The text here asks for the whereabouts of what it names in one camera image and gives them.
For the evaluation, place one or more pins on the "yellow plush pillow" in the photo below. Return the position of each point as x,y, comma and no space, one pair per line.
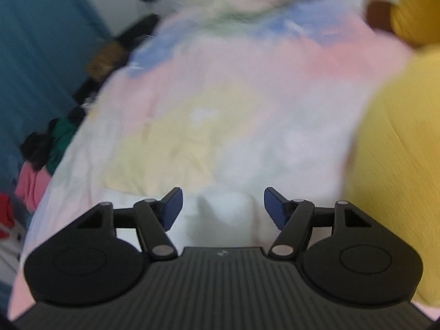
405,144

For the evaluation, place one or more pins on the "brown paper bag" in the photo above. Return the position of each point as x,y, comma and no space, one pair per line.
106,56

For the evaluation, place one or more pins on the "blue curtain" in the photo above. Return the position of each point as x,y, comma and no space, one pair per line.
34,41

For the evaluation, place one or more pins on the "dark brown object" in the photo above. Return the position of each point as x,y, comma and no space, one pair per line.
378,15

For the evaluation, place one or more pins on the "red garment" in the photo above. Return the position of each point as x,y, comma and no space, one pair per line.
6,213

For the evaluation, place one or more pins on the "white pants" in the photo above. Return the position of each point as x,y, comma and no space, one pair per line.
223,220

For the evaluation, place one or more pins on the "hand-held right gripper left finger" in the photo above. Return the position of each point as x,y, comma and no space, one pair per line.
172,209

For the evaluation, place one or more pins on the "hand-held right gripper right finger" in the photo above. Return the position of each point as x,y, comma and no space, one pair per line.
275,209

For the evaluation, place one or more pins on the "black chair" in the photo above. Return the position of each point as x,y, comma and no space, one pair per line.
137,29

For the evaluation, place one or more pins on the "black garment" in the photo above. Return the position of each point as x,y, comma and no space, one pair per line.
36,147

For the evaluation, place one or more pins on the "pastel tie-dye blanket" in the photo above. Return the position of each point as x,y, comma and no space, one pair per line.
240,110

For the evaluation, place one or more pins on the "green garment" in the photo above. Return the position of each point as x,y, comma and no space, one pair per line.
63,137

